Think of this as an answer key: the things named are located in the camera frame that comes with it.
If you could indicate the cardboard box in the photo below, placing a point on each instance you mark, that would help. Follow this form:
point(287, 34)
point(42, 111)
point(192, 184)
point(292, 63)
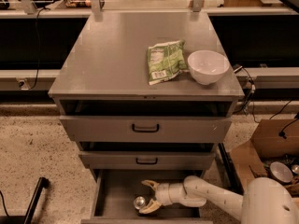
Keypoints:
point(273, 138)

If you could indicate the metal bowl in box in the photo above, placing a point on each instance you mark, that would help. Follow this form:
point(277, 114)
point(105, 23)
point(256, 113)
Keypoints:
point(280, 172)

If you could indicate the white bowl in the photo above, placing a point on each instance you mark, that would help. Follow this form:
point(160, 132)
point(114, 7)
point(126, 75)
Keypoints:
point(207, 66)

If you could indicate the grey drawer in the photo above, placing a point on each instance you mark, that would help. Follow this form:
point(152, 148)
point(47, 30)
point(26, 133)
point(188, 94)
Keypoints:
point(146, 121)
point(147, 156)
point(116, 191)

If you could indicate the top grey drawer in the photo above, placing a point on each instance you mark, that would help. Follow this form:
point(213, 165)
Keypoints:
point(146, 121)

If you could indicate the middle grey drawer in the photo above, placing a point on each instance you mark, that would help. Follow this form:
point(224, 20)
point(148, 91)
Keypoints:
point(147, 156)

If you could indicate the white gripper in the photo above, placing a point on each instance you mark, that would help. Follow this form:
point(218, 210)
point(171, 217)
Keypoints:
point(163, 193)

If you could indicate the black stand leg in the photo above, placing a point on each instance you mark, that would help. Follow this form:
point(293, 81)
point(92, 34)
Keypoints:
point(42, 183)

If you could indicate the grey metal drawer cabinet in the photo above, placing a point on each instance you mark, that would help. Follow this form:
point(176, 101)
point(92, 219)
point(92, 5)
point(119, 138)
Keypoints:
point(109, 59)

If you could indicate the black bar beside cabinet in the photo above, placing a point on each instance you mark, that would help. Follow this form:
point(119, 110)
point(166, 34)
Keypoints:
point(230, 170)

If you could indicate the bottom grey drawer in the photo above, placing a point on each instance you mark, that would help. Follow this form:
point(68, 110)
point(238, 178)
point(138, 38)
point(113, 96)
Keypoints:
point(116, 191)

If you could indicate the green chip bag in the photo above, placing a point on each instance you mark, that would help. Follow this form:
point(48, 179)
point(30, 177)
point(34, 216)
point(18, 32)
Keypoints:
point(166, 61)

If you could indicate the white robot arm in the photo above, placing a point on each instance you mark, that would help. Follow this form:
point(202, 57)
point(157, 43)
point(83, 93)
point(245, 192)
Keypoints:
point(265, 201)

